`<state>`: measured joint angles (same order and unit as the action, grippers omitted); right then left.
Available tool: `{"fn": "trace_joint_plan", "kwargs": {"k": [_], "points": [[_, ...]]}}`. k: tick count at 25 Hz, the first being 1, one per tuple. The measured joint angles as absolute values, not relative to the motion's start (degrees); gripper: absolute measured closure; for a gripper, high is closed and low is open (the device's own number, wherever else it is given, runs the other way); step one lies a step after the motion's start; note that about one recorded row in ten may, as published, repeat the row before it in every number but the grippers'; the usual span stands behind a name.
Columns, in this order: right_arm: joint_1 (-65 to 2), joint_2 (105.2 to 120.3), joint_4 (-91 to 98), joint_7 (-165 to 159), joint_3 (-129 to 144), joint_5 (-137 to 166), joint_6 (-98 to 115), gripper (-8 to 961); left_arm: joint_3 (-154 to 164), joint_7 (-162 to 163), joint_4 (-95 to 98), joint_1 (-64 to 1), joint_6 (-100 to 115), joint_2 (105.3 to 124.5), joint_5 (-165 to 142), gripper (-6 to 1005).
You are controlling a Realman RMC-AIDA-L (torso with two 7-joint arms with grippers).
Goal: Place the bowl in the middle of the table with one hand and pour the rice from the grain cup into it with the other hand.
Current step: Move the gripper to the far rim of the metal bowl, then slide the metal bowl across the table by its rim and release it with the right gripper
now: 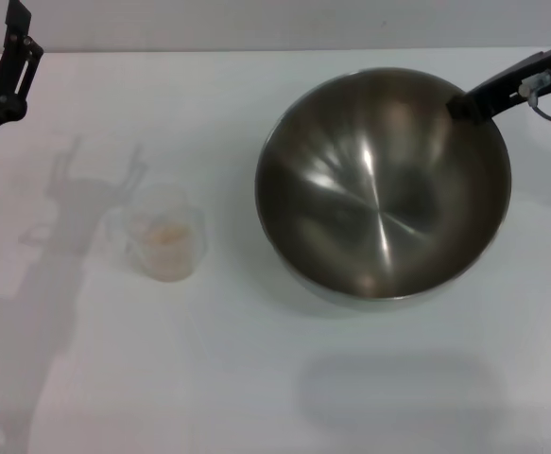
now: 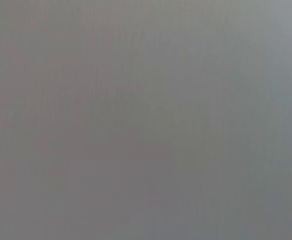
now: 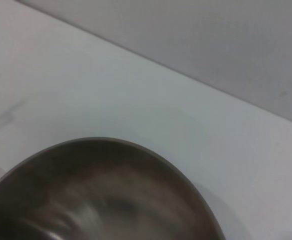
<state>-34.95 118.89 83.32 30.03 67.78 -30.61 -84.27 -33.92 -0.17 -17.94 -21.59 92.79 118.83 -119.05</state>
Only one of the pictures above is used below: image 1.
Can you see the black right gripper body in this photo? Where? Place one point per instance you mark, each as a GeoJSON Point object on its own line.
{"type": "Point", "coordinates": [525, 71]}

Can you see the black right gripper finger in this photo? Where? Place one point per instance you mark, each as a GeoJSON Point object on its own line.
{"type": "Point", "coordinates": [469, 106]}

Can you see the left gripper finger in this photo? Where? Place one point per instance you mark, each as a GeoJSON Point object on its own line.
{"type": "Point", "coordinates": [17, 66]}

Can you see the stainless steel mixing bowl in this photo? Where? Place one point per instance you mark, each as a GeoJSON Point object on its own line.
{"type": "Point", "coordinates": [383, 189]}

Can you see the clear plastic measuring cup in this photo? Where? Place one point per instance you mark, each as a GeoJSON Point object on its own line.
{"type": "Point", "coordinates": [166, 213]}

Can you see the white rice grains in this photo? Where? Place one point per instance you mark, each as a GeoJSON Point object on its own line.
{"type": "Point", "coordinates": [167, 246]}

